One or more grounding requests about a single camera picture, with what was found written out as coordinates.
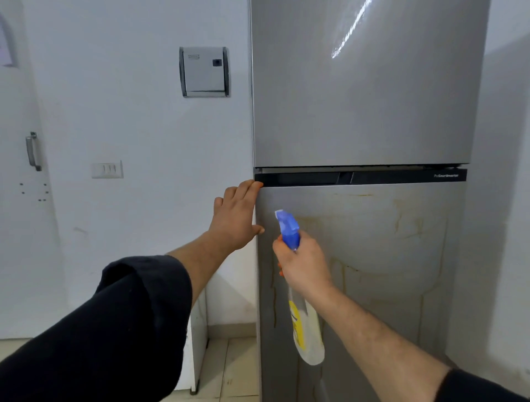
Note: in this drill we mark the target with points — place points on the person's left hand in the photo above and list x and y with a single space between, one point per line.
234 219

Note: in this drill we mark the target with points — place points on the person's right hand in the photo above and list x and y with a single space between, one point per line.
304 265

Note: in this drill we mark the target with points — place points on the spray bottle blue nozzle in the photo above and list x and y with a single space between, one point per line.
306 331

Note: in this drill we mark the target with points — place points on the silver refrigerator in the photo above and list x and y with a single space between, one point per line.
352 103

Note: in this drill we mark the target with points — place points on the person's left forearm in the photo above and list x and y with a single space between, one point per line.
103 331

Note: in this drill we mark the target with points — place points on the person's right forearm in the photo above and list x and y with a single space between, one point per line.
393 352

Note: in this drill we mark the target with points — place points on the small white marble table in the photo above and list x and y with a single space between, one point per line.
194 343

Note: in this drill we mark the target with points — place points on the grey electrical panel box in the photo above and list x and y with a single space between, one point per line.
205 71

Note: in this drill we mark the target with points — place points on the white door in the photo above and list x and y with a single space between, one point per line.
25 207

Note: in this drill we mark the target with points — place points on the white wall switch plate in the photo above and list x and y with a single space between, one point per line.
107 169

